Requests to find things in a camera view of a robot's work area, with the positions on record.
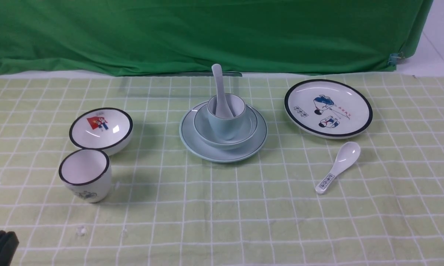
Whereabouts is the light blue cup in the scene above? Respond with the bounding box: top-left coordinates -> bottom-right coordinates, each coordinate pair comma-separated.
206,93 -> 247,140

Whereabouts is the light blue spoon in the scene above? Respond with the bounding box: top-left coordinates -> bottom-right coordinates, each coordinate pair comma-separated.
212,64 -> 234,119

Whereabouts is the white cup with bicycle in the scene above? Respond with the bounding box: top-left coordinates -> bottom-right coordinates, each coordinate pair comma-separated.
58,149 -> 112,203

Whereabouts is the white bowl with picture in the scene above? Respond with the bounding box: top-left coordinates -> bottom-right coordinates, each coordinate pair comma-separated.
69,107 -> 134,156

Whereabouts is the green backdrop cloth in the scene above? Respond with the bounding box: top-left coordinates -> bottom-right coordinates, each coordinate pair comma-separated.
0,0 -> 433,77

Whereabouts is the light blue bowl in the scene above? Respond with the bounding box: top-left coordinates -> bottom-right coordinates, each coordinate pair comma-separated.
194,103 -> 258,150

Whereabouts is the light blue plate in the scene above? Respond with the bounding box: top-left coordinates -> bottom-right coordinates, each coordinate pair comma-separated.
179,102 -> 268,163

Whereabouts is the white plate with picture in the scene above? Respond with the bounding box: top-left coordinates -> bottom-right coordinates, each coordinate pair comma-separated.
283,79 -> 373,139

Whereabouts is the white spoon with print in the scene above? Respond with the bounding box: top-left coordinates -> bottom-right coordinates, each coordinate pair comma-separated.
315,141 -> 361,195

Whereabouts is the green checkered tablecloth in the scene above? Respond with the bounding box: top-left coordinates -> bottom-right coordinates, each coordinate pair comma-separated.
0,74 -> 444,266

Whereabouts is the blue binder clip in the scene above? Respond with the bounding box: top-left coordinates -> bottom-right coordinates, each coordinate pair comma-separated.
387,51 -> 405,67

